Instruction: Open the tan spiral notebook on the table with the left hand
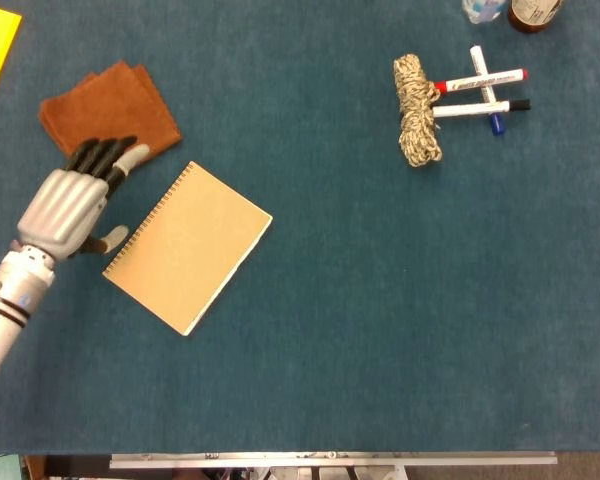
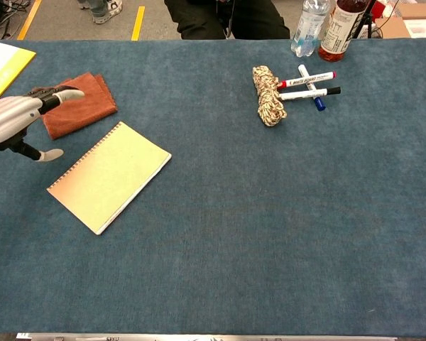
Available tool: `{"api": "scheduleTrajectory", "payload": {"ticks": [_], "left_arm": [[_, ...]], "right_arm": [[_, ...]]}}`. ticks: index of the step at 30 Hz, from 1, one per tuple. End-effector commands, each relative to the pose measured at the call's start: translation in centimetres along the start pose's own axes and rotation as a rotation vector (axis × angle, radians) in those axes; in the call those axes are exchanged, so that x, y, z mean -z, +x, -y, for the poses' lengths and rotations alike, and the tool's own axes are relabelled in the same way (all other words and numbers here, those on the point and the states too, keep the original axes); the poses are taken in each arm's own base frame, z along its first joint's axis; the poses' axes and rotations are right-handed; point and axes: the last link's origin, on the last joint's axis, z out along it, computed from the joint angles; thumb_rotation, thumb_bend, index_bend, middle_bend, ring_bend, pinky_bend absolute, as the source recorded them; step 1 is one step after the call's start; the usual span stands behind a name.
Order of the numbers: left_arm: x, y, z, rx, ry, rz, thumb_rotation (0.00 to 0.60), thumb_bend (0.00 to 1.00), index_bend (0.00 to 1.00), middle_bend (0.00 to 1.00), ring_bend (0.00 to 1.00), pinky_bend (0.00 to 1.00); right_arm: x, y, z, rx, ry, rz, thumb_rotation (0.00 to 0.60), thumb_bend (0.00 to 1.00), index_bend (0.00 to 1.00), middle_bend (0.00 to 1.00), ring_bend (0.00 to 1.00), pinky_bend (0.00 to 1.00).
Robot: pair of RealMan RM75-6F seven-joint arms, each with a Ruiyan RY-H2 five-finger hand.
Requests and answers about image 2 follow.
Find yellow spiral notebook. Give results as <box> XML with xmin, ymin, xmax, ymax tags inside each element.
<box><xmin>46</xmin><ymin>121</ymin><xmax>173</xmax><ymax>236</ymax></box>

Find blue whiteboard marker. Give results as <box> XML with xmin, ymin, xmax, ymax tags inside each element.
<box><xmin>297</xmin><ymin>64</ymin><xmax>327</xmax><ymax>112</ymax></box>

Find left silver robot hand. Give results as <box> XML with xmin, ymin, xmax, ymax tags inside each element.
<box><xmin>0</xmin><ymin>85</ymin><xmax>85</xmax><ymax>163</ymax></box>

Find blue felt table cover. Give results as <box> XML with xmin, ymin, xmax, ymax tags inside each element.
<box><xmin>0</xmin><ymin>37</ymin><xmax>426</xmax><ymax>337</ymax></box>

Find amber drink bottle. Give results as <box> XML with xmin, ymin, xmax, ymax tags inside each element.
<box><xmin>317</xmin><ymin>0</ymin><xmax>367</xmax><ymax>63</ymax></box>

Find folded brown cloth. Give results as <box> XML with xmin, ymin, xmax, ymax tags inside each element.
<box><xmin>31</xmin><ymin>72</ymin><xmax>119</xmax><ymax>141</ymax></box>

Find brown cardboard box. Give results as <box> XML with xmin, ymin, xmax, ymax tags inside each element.
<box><xmin>374</xmin><ymin>3</ymin><xmax>426</xmax><ymax>39</ymax></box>

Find standing person grey shoes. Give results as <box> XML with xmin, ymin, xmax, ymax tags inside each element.
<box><xmin>77</xmin><ymin>0</ymin><xmax>124</xmax><ymax>25</ymax></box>

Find yellow and white booklet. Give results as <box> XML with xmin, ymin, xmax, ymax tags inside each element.
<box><xmin>0</xmin><ymin>38</ymin><xmax>37</xmax><ymax>107</ymax></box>

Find white box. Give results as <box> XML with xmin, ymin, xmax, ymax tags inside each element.
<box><xmin>403</xmin><ymin>19</ymin><xmax>426</xmax><ymax>39</ymax></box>

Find black tripod stand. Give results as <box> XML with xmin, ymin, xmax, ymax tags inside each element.
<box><xmin>351</xmin><ymin>0</ymin><xmax>377</xmax><ymax>39</ymax></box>

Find red whiteboard marker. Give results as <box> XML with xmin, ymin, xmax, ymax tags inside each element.
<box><xmin>276</xmin><ymin>71</ymin><xmax>337</xmax><ymax>90</ymax></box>

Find metal table edge rail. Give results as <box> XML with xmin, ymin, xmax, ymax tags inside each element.
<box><xmin>16</xmin><ymin>332</ymin><xmax>398</xmax><ymax>341</ymax></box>

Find black whiteboard marker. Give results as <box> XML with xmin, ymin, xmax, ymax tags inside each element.
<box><xmin>278</xmin><ymin>86</ymin><xmax>342</xmax><ymax>102</ymax></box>

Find black cables and equipment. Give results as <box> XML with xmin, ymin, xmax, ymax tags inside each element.
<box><xmin>0</xmin><ymin>0</ymin><xmax>31</xmax><ymax>40</ymax></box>

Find seated person black trousers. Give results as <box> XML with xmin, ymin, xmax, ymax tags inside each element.
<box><xmin>164</xmin><ymin>0</ymin><xmax>291</xmax><ymax>40</ymax></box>

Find clear plastic water bottle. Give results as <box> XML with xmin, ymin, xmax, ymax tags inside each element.
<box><xmin>290</xmin><ymin>0</ymin><xmax>331</xmax><ymax>58</ymax></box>

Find yellow floor tape strip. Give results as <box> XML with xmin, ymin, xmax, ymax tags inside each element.
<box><xmin>131</xmin><ymin>6</ymin><xmax>146</xmax><ymax>42</ymax></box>
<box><xmin>16</xmin><ymin>0</ymin><xmax>43</xmax><ymax>40</ymax></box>

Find beige braided rope bundle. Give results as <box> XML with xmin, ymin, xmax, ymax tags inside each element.
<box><xmin>252</xmin><ymin>65</ymin><xmax>288</xmax><ymax>128</ymax></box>

